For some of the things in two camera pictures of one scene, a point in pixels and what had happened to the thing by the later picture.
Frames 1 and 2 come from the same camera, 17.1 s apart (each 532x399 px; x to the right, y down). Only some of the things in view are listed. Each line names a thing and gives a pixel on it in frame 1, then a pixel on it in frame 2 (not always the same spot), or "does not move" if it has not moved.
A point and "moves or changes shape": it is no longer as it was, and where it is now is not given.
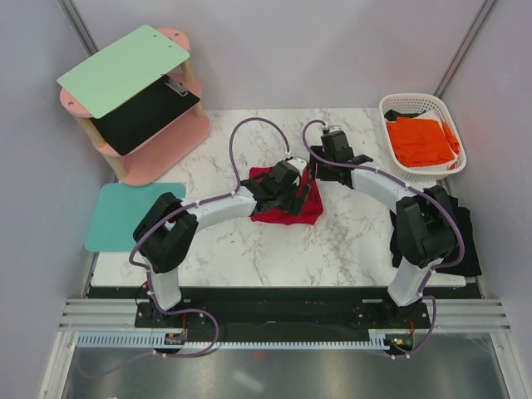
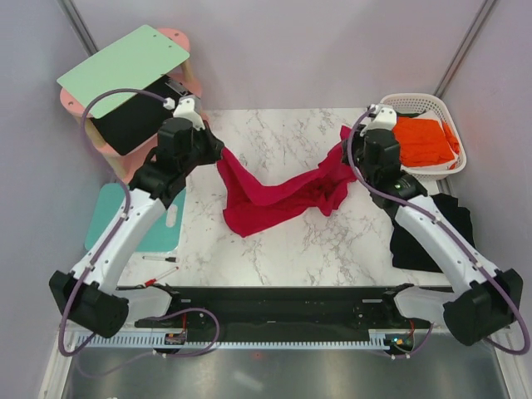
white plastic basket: [417, 102] does not move
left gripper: [297, 205] → [202, 130]
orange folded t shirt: [421, 141] does not move
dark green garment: [392, 115] does not move
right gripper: [322, 175] → [360, 136]
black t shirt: [468, 264] does not move
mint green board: [113, 76] does not move
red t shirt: [312, 208] moves or changes shape
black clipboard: [130, 123] does not move
